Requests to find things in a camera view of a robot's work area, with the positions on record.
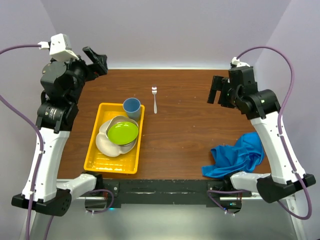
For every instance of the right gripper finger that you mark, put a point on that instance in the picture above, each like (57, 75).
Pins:
(215, 86)
(224, 87)

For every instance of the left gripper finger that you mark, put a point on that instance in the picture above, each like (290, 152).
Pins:
(93, 56)
(101, 67)

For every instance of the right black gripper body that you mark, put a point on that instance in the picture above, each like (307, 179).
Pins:
(231, 96)

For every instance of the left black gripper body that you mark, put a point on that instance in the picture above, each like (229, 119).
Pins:
(81, 71)

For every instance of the silver metal fork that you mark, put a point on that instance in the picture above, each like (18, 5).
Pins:
(154, 91)

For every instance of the blue cloth napkin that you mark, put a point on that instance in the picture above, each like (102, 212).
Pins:
(244, 155)

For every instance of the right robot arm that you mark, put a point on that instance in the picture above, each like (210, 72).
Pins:
(287, 176)

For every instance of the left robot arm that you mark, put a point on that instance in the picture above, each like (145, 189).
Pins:
(62, 82)

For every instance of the yellow plastic tray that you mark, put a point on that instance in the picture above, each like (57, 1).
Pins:
(96, 161)

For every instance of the blue plastic cup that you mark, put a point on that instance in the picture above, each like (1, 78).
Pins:
(132, 107)

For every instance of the green plastic plate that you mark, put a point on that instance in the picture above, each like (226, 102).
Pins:
(123, 133)

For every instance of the beige flower-shaped plate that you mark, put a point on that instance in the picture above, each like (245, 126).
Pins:
(117, 136)

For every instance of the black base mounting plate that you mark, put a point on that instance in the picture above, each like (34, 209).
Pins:
(163, 192)

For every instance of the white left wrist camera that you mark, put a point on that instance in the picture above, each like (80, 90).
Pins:
(59, 47)

